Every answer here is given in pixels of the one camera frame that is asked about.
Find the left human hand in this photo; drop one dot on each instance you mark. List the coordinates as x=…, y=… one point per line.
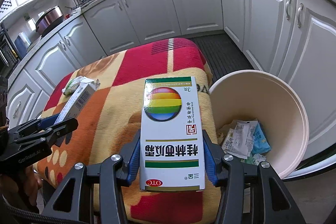
x=20, y=189

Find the stainless rice cooker pot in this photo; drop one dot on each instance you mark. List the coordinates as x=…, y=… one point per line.
x=48, y=21

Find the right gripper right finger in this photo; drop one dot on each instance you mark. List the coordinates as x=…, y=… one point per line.
x=213, y=161

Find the cream round trash bin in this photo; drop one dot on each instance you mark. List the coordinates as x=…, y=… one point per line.
x=248, y=95

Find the green white wrapper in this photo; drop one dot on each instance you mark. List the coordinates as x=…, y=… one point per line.
x=72, y=85

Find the red yellow floral blanket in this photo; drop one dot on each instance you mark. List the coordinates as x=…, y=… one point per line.
x=112, y=116

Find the paper trash in bin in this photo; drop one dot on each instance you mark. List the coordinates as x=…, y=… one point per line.
x=236, y=139

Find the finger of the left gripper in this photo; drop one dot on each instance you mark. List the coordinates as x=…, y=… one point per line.
x=48, y=121
x=58, y=131

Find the light blue snack wrapper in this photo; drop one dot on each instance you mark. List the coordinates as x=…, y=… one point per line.
x=260, y=143

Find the white kitchen base cabinets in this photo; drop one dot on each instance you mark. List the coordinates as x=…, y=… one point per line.
x=291, y=39

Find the white blue logo medicine box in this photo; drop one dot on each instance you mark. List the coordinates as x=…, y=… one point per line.
x=78, y=99

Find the rainbow circle medicine box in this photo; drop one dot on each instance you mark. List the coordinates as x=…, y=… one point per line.
x=172, y=157

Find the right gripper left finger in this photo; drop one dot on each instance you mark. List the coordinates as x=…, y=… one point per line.
x=128, y=169

